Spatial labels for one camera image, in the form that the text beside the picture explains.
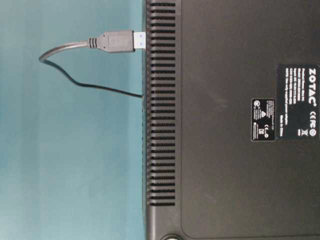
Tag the black mini PC box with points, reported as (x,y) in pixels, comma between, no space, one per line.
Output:
(231,120)

